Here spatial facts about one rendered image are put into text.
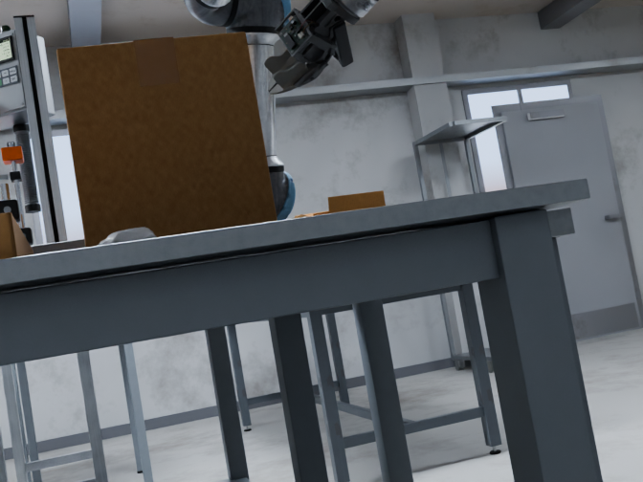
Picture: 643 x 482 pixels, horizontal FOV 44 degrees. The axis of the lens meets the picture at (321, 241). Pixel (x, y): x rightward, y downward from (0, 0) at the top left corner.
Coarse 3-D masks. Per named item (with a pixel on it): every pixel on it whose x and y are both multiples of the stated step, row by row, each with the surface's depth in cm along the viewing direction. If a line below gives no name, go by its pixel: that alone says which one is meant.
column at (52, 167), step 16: (16, 16) 180; (32, 16) 181; (16, 32) 180; (32, 32) 181; (32, 48) 180; (32, 64) 181; (32, 80) 180; (32, 96) 179; (32, 112) 179; (48, 112) 180; (32, 128) 178; (48, 128) 179; (32, 144) 178; (48, 144) 179; (48, 160) 178; (48, 176) 179; (48, 192) 178; (48, 208) 177; (48, 224) 177; (64, 224) 178; (48, 240) 176; (64, 240) 177
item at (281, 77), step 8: (296, 64) 140; (304, 64) 141; (280, 72) 140; (288, 72) 141; (296, 72) 142; (304, 72) 142; (280, 80) 142; (288, 80) 143; (296, 80) 143; (272, 88) 146; (280, 88) 145; (288, 88) 144
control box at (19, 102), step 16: (16, 48) 179; (0, 64) 181; (16, 64) 179; (48, 80) 187; (0, 96) 181; (16, 96) 179; (48, 96) 186; (0, 112) 181; (16, 112) 180; (0, 128) 191
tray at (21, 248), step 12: (0, 216) 64; (12, 216) 66; (0, 228) 64; (12, 228) 64; (0, 240) 64; (12, 240) 64; (24, 240) 77; (0, 252) 64; (12, 252) 64; (24, 252) 74
